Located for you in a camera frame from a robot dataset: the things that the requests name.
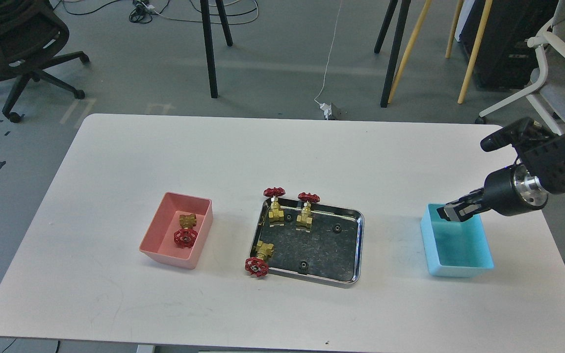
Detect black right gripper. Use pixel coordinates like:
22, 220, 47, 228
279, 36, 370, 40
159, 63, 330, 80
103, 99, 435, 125
437, 189, 491, 223

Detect brass valve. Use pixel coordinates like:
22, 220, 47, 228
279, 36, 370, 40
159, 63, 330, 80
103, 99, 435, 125
174, 214, 198, 249
244, 240, 274, 277
296, 192, 320, 232
263, 187, 285, 227

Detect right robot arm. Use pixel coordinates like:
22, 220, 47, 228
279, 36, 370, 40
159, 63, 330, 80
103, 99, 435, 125
437, 118, 565, 223

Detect blue plastic box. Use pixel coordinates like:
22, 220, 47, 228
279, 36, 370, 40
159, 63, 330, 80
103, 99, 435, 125
421, 203, 495, 277

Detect black gear bottom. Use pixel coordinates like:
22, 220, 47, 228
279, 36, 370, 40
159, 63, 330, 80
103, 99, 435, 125
298, 261, 309, 274

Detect pink plastic box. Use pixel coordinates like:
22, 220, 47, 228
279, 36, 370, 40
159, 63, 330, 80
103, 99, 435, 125
139, 192, 213, 270

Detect metal tray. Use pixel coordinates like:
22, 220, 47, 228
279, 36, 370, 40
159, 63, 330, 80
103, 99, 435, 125
248, 198, 364, 287

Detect black cabinet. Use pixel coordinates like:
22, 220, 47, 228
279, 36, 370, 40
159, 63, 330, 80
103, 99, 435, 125
473, 0, 558, 90

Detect white power adapter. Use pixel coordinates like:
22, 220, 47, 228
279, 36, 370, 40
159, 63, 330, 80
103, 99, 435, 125
319, 103, 340, 120

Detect yellow wooden easel legs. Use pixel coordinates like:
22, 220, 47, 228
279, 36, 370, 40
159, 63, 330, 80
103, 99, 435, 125
388, 0, 493, 104

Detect black tripod right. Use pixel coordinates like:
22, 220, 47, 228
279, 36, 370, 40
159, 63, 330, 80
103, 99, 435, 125
374, 0, 411, 108

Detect black tripod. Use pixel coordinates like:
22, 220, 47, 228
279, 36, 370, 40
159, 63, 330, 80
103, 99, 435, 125
374, 0, 411, 108
200, 0, 233, 99

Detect black tripod left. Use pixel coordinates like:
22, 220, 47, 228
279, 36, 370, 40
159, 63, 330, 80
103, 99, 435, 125
200, 0, 233, 99

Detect black office chair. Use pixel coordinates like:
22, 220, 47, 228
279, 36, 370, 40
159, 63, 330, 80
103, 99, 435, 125
0, 0, 89, 123

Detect white cable on floor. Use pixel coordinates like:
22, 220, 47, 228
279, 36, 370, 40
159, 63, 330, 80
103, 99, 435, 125
314, 0, 343, 105

